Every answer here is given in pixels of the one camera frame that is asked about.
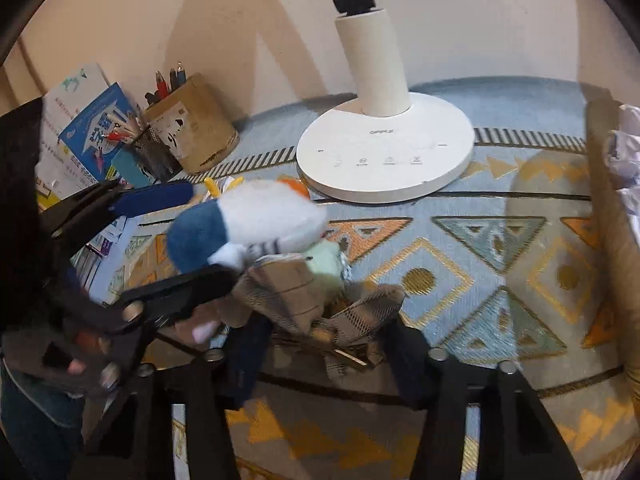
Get patterned blue and gold mat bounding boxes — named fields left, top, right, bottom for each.
left=70, top=77, right=640, bottom=480

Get blue and white plush toy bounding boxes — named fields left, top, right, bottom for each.
left=166, top=175, right=331, bottom=273

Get black mesh pen holder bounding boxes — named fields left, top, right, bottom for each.
left=131, top=125, right=184, bottom=183

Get brown waste bin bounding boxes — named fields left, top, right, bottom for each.
left=585, top=87, right=640, bottom=396

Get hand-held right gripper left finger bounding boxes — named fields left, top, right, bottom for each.
left=67, top=310, right=273, bottom=480

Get person's blue trousers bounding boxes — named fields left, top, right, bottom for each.
left=0, top=360, right=86, bottom=480

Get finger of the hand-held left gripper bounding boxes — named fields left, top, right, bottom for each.
left=39, top=180, right=196, bottom=240
left=5, top=265, right=239, bottom=397

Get white desk lamp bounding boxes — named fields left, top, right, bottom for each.
left=296, top=0, right=476, bottom=205

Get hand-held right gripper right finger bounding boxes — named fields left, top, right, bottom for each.
left=380, top=317, right=583, bottom=480

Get bunch of pencils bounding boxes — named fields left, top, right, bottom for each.
left=102, top=110, right=151, bottom=147

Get row of books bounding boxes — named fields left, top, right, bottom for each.
left=36, top=62, right=156, bottom=306

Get pale plush doll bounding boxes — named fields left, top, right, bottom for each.
left=172, top=240, right=406, bottom=373

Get white paper ball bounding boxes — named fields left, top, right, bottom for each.
left=617, top=187, right=640, bottom=231
left=605, top=130, right=640, bottom=187
left=617, top=102, right=640, bottom=136

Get brown cylindrical pen holder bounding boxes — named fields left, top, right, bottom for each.
left=144, top=72, right=241, bottom=176

